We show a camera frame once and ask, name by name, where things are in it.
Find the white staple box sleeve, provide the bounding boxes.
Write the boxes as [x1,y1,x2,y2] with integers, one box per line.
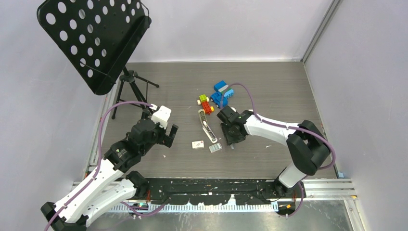
[191,141,204,149]

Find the blue toy brick truck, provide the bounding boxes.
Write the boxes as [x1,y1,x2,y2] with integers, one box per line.
[210,80,234,108]

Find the slotted cable duct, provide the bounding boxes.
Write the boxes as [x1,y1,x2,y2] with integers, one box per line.
[108,202,279,213]

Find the staple tray with staples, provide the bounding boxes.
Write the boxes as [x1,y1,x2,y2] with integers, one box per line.
[209,143,222,153]

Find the black perforated music stand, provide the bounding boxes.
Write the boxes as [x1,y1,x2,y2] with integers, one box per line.
[36,0,166,134]

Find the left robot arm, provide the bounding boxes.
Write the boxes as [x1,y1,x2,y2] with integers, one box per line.
[41,119,178,231]

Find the red yellow toy brick car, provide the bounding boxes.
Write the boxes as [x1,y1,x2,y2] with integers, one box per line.
[197,94,214,115]

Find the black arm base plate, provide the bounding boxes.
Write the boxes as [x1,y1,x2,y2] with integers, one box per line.
[132,178,306,205]

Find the white and green stapler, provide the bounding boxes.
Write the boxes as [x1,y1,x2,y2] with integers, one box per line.
[198,109,218,143]

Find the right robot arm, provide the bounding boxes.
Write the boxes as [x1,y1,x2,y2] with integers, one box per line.
[217,106,333,198]

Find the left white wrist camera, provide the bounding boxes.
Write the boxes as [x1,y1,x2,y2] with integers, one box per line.
[149,104,172,129]

